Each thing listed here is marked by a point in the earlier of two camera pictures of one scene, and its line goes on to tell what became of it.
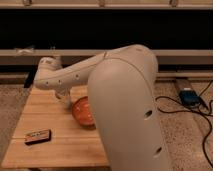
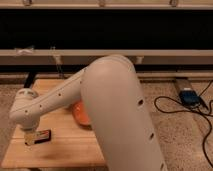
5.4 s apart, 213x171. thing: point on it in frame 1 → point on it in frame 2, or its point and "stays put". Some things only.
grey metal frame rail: [164, 56] stays put
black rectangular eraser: [37, 137] stays put
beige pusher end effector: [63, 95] → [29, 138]
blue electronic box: [190, 98] stays put
